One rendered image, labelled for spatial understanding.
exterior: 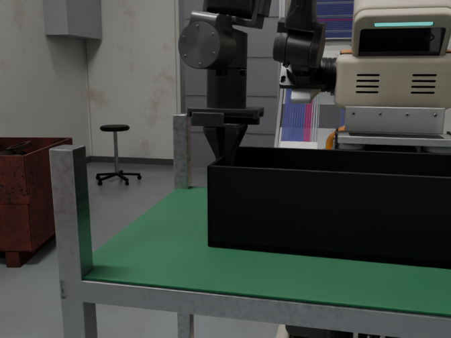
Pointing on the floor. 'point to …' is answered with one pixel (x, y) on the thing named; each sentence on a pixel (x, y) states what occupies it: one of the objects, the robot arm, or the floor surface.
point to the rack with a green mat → (224, 268)
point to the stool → (115, 155)
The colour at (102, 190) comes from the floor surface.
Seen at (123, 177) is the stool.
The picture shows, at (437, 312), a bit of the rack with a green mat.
